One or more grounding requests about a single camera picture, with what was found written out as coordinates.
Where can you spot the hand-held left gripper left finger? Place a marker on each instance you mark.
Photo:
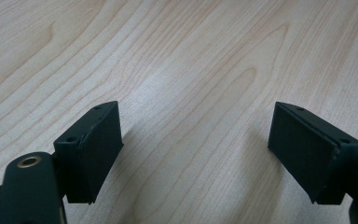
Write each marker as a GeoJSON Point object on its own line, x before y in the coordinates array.
{"type": "Point", "coordinates": [88, 155]}

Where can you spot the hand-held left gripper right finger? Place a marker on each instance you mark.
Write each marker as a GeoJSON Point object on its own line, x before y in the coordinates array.
{"type": "Point", "coordinates": [310, 152]}

